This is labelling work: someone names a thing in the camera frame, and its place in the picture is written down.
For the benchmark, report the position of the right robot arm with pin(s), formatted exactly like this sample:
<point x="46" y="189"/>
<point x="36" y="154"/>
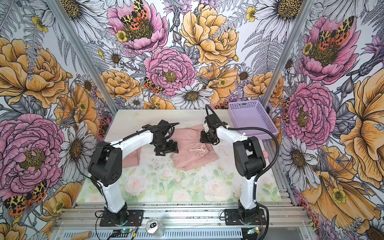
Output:
<point x="249" y="162"/>

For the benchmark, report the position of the lavender plastic laundry basket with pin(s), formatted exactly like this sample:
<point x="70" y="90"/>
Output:
<point x="251" y="114"/>

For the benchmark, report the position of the pink garment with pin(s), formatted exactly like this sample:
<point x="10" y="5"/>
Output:
<point x="192" y="153"/>

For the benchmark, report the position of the white perforated cable duct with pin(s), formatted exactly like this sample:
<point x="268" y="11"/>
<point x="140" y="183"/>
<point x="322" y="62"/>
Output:
<point x="170" y="234"/>

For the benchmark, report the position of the wooden block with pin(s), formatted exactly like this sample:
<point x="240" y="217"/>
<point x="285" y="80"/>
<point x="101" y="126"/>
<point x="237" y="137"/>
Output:
<point x="82" y="236"/>

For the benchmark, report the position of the aluminium frame rail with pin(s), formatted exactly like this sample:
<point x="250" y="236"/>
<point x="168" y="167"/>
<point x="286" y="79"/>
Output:
<point x="185" y="215"/>

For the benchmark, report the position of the silver drink can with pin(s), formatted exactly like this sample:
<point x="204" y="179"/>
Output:
<point x="155" y="228"/>

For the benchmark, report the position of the pink printed t-shirt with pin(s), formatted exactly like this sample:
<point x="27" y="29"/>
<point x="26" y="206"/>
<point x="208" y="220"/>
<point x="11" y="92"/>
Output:
<point x="132" y="159"/>

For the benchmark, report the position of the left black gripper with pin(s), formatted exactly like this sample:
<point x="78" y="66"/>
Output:
<point x="169" y="149"/>

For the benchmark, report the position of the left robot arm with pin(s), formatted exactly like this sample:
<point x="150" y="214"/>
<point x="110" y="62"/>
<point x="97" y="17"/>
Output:
<point x="106" y="167"/>

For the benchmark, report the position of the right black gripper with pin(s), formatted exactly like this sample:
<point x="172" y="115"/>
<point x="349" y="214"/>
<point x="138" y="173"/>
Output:
<point x="203" y="139"/>

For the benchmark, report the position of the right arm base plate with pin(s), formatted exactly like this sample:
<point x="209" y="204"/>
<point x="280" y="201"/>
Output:
<point x="236" y="217"/>

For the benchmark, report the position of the small pink pig toy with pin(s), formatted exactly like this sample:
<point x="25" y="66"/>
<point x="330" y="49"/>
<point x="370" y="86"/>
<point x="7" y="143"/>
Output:
<point x="266" y="155"/>

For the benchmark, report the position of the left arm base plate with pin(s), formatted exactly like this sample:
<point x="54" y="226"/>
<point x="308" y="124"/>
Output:
<point x="125" y="218"/>

